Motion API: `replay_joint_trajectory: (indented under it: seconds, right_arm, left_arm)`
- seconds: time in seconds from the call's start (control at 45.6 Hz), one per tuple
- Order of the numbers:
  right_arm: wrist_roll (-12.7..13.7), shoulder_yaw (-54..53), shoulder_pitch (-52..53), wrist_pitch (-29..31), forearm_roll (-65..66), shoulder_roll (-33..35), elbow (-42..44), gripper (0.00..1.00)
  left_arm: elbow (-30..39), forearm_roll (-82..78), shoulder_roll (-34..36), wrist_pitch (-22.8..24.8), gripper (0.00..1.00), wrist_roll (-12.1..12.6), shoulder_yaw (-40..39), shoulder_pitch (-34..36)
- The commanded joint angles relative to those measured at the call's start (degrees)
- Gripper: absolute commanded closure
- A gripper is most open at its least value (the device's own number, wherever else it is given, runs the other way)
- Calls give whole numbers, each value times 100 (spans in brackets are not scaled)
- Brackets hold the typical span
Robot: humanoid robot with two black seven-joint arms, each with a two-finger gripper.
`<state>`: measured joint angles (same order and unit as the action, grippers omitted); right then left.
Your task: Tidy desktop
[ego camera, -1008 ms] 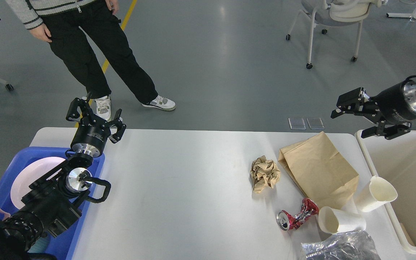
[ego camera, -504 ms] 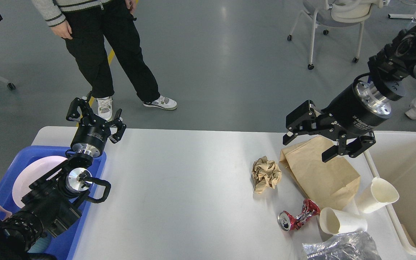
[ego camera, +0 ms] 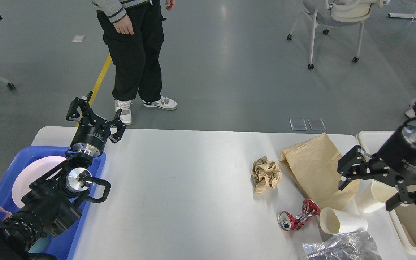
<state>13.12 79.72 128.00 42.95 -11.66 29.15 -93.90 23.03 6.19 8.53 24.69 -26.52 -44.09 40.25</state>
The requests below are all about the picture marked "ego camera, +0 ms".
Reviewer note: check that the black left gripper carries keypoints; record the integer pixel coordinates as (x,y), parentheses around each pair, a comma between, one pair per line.
(90,138)

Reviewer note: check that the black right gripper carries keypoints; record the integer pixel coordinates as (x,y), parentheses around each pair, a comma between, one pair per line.
(397,149)

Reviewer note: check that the white paper cup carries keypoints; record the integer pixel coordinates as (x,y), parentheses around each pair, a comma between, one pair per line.
(335,222)
(374,197)

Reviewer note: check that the clear plastic bag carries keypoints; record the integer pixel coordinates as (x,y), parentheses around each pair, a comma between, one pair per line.
(358,245)

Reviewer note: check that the pink plate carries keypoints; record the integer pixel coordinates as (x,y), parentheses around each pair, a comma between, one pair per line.
(31,173)

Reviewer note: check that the brown paper bag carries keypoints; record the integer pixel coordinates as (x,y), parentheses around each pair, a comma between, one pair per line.
(313,166)

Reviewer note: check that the teal HOME mug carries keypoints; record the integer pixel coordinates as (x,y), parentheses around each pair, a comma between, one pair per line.
(41,245)

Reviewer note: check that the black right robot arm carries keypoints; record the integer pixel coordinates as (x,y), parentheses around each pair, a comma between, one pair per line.
(378,170)

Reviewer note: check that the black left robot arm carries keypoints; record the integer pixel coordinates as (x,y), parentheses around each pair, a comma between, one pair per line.
(53,202)

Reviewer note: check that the cream plastic bin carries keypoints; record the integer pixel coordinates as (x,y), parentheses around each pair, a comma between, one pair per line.
(404,216)

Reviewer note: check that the right floor socket plate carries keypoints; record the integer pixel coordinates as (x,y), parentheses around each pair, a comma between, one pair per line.
(316,124)

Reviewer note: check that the floor socket plate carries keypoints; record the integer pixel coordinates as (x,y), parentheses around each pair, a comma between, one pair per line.
(298,124)
(316,124)

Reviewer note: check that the person in black trousers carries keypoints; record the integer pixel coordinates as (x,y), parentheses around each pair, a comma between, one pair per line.
(133,33)

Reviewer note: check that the left floor socket plate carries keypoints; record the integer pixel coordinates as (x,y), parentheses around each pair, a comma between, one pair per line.
(298,124)

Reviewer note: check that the crushed red soda can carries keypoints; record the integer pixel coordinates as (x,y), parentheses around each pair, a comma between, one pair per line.
(288,222)

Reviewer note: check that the blue plastic tray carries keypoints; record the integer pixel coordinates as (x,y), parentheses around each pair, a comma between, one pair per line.
(64,246)

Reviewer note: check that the crumpled brown paper ball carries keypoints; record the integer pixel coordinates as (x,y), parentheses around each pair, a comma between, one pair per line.
(265,174)

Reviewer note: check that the white stand base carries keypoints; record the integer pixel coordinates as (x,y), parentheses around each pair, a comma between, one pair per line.
(414,12)

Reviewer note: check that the white chair grey seat right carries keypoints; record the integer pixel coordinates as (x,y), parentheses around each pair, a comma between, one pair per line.
(336,13)

